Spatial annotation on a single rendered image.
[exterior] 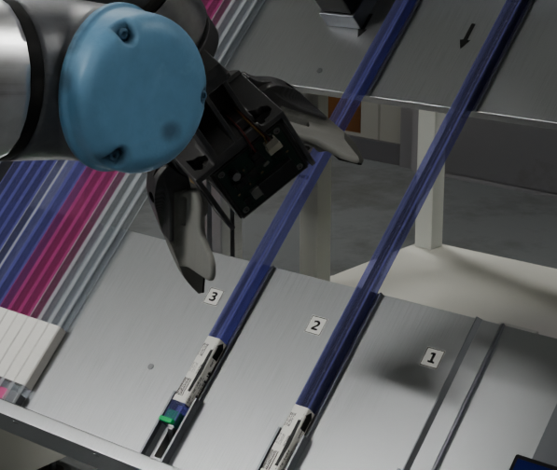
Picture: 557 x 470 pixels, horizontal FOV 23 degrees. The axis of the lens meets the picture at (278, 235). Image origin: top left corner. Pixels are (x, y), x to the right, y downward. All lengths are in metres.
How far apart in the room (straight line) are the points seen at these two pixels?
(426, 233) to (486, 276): 0.15
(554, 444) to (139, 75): 0.45
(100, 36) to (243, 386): 0.53
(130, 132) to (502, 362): 0.46
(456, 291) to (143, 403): 0.77
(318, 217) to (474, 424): 0.81
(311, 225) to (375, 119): 3.53
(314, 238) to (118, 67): 1.18
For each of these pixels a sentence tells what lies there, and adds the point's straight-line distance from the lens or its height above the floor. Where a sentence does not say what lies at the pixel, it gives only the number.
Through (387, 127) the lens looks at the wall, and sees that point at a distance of 5.25.
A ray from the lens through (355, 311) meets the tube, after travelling 1.06.
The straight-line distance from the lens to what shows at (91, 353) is 1.19.
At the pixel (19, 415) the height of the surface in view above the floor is 0.73.
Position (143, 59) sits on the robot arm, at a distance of 0.61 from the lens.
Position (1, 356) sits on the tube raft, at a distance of 1.24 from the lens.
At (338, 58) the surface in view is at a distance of 1.25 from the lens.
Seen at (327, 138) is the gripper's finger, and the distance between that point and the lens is 0.94.
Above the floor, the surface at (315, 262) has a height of 0.67.
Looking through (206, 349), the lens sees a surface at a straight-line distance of 1.11.
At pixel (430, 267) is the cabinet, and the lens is 1.92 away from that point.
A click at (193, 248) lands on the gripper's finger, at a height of 0.93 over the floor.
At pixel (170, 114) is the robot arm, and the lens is 0.62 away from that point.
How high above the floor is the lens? 1.19
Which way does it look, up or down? 16 degrees down
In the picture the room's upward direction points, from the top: straight up
